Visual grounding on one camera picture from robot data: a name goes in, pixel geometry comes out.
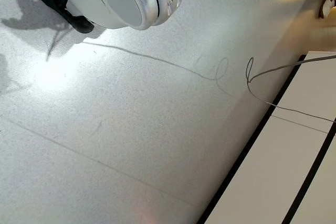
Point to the brown white patterned object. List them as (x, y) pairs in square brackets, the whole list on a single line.
[(326, 1)]

